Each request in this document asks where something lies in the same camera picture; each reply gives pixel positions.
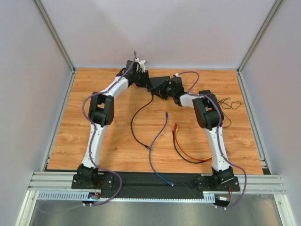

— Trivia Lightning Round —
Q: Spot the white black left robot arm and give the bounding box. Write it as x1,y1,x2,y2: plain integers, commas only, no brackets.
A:
71,59,151,189

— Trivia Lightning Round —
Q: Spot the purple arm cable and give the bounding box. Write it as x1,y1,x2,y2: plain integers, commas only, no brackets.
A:
175,71,247,210
37,51,138,214

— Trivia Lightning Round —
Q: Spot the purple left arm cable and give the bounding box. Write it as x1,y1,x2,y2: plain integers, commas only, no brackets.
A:
37,51,138,214

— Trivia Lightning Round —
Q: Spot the grey slotted cable duct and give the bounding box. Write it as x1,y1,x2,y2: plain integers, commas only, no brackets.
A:
37,191,215,203

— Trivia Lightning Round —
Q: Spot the aluminium right frame post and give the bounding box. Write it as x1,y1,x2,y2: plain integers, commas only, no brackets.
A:
237,0,284,74

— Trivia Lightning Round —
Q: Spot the black network switch box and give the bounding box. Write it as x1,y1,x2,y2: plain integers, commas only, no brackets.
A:
149,76,170,90

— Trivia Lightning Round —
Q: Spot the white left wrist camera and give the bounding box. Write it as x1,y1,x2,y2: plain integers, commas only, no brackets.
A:
135,58,146,72

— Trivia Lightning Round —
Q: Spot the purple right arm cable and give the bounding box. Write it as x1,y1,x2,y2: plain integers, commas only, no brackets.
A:
175,71,247,210

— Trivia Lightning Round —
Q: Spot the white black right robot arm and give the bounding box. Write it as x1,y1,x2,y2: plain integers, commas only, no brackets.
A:
148,76,233,184

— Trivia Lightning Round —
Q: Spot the aluminium frame post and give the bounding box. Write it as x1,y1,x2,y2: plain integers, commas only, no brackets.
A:
237,0,284,74
32,0,76,72

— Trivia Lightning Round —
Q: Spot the black power adapter with cord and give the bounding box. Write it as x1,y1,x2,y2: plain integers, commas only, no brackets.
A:
217,97,241,129

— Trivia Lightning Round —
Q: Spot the red ethernet cable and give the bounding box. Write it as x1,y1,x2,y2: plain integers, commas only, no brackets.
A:
173,122,212,162

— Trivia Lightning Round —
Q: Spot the yellow ethernet cable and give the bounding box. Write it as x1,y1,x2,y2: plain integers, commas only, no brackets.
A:
175,125,212,161

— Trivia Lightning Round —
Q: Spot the black short ethernet cable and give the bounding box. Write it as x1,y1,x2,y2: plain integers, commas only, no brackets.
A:
171,128,212,164

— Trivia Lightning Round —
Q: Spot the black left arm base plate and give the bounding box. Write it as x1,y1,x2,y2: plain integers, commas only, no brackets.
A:
71,173,114,190

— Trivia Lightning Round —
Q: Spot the aluminium front frame rail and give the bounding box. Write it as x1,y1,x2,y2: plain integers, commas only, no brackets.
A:
28,171,286,194

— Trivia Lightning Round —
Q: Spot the aluminium left frame post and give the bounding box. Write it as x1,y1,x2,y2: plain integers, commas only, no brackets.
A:
32,0,76,72

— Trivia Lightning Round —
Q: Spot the black long ethernet cable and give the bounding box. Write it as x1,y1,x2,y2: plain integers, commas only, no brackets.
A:
130,94,152,150

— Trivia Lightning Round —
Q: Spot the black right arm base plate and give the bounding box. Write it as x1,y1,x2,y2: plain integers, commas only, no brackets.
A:
193,175,240,192

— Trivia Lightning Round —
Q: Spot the blue ethernet cable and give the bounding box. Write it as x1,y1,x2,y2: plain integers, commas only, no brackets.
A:
149,112,174,187

